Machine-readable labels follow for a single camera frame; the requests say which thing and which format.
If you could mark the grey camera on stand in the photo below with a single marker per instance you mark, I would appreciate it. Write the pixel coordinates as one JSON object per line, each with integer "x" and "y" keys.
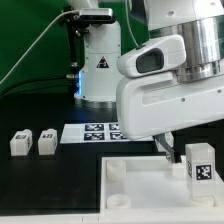
{"x": 96, "y": 14}

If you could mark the black camera stand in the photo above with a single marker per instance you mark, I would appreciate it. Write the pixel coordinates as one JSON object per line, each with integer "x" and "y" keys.
{"x": 75, "y": 29}

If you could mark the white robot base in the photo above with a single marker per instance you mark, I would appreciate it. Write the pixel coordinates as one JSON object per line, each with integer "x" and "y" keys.
{"x": 99, "y": 77}

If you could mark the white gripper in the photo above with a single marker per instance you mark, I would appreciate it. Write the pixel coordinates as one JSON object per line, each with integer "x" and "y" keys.
{"x": 156, "y": 104}

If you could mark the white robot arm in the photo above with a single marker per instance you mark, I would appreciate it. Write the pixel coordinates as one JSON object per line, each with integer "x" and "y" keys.
{"x": 199, "y": 22}

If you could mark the white sheet with tags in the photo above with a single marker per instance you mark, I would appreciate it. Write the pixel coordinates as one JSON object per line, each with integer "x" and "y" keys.
{"x": 92, "y": 133}

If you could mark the white square tabletop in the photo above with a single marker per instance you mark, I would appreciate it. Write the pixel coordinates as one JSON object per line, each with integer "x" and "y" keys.
{"x": 151, "y": 184}

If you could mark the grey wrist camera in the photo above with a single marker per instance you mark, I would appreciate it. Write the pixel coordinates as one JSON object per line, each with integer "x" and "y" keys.
{"x": 154, "y": 56}

